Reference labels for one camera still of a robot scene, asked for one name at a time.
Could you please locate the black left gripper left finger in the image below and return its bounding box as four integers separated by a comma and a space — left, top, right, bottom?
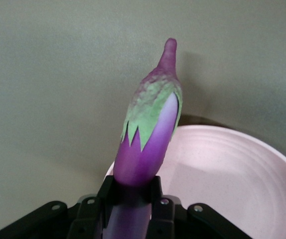
0, 175, 134, 239

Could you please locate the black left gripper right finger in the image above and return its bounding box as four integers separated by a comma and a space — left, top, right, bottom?
133, 175, 255, 239

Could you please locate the purple eggplant with green calyx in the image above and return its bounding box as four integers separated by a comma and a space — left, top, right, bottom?
102, 37, 183, 239

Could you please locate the pink round plate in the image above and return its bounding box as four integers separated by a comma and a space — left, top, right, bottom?
104, 124, 286, 239

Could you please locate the brown table cover mat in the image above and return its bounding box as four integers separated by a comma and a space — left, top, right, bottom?
0, 0, 286, 236

